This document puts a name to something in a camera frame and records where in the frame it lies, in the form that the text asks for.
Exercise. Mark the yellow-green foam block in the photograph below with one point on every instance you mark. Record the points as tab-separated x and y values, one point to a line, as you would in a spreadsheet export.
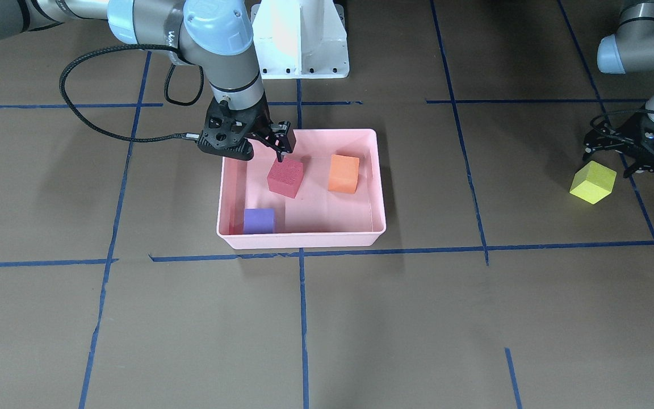
593	182

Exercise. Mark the white metal pedestal base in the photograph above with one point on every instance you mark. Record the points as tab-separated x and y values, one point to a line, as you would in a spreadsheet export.
301	39

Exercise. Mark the orange foam block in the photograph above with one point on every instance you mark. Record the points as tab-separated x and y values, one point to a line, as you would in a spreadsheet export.
343	174

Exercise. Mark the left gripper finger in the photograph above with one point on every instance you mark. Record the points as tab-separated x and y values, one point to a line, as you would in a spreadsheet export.
588	152
635	167

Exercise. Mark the purple foam block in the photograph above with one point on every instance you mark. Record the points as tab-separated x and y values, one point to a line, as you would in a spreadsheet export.
259	221

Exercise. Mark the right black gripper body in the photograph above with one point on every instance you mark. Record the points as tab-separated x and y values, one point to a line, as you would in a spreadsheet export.
260	124

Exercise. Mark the pink plastic bin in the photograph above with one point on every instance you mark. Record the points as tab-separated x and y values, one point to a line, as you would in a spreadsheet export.
316	217

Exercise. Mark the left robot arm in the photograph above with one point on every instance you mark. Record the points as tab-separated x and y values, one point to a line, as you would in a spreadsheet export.
630	49

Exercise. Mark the red foam block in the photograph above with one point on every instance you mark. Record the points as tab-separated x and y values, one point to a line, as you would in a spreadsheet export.
285	177

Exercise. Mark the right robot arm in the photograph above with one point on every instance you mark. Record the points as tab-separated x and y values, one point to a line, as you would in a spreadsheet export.
214	36

